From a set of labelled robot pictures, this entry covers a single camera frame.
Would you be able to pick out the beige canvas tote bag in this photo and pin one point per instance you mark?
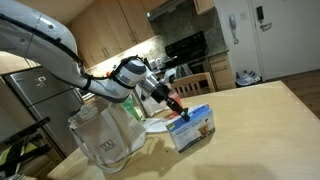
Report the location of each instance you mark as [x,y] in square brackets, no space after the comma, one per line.
[100,133]

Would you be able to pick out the stainless steel refrigerator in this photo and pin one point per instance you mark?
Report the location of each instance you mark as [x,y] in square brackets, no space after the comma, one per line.
[36,100]

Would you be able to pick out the striped dish towel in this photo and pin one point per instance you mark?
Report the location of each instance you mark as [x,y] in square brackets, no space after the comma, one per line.
[182,70]

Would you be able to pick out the wooden chair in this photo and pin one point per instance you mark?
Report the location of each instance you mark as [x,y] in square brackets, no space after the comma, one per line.
[196,81]

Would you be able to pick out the black tripod stand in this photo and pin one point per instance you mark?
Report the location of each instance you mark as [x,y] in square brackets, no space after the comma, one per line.
[25,130]

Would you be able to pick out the green clear plastic packet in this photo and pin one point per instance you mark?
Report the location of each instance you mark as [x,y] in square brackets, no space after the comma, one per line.
[130,106]

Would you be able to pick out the blue drink mix box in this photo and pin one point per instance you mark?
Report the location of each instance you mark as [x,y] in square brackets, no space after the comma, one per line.
[193,133]

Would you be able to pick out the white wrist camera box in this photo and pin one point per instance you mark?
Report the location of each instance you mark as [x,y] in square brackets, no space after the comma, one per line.
[169,75]

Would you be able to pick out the steel range hood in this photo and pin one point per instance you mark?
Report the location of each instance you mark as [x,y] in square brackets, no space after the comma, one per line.
[166,8]

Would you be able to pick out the black kitchen stove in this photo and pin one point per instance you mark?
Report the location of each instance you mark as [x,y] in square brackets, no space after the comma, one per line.
[186,46]

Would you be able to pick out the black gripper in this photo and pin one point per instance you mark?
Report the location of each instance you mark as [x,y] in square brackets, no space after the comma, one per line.
[164,95]

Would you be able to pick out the light wooden wall cabinet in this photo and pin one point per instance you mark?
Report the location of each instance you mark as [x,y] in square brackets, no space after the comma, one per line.
[203,5]

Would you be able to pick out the yellow green cloth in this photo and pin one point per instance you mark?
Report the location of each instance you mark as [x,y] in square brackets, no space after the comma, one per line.
[5,156]

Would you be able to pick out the light wooden wall cabinets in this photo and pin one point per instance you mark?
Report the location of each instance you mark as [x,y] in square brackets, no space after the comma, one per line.
[110,26]

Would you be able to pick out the white countertop container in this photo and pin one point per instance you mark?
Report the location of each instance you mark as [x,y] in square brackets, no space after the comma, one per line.
[156,63]

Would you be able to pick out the white blue sneaker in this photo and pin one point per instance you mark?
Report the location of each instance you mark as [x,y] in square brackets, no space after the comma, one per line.
[255,76]
[245,79]

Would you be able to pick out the white door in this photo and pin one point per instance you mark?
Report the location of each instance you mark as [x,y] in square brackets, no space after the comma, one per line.
[293,40]

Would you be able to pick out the silver metal pole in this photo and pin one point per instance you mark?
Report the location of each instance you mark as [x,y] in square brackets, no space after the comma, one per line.
[140,105]

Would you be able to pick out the grey wall phone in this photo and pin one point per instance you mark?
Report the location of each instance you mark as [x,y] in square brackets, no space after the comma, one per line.
[232,22]

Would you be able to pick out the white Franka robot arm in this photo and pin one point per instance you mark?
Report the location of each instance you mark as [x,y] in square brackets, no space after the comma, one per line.
[43,40]

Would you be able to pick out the black door lock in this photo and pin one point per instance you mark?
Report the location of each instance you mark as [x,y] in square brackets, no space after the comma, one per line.
[260,13]

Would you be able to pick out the wooden base cabinet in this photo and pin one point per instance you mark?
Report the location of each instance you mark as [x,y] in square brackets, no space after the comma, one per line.
[221,71]

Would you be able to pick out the white paper sheet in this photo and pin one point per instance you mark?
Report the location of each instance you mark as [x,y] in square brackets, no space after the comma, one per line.
[155,126]

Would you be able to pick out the white light switch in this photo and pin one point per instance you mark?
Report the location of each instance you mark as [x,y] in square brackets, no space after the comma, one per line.
[243,15]

